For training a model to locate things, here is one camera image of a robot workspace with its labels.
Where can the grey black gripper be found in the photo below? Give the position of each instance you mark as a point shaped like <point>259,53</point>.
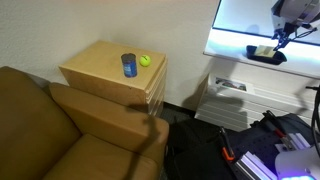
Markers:
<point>292,12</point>

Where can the yellow sponge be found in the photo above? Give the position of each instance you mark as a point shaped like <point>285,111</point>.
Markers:
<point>265,51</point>

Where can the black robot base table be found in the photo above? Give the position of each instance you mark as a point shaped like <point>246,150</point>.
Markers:
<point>261,141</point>

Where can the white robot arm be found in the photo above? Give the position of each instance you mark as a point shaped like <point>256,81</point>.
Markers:
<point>303,164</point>

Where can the wooden night stand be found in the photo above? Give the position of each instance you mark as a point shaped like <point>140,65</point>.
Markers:
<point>98,70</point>

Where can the white window sill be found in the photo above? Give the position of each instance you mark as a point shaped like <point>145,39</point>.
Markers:
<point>302,59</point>

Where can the label sticker on air conditioner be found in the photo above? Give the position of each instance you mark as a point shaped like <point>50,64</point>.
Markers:
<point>230,84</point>

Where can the yellow-green tennis ball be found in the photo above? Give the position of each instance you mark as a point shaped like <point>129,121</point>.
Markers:
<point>145,60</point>

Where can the blue tin can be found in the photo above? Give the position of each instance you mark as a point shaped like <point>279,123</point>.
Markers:
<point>129,65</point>

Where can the brown leather armchair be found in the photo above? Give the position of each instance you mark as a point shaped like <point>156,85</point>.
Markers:
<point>60,133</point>

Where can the red-handled black clamp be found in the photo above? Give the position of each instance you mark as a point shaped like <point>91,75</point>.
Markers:
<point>271,121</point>

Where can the orange-handled black clamp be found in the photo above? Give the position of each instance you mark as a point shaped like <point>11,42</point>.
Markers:
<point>226,147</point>

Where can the aluminium extrusion rail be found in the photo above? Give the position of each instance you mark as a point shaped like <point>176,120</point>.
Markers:
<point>254,168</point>

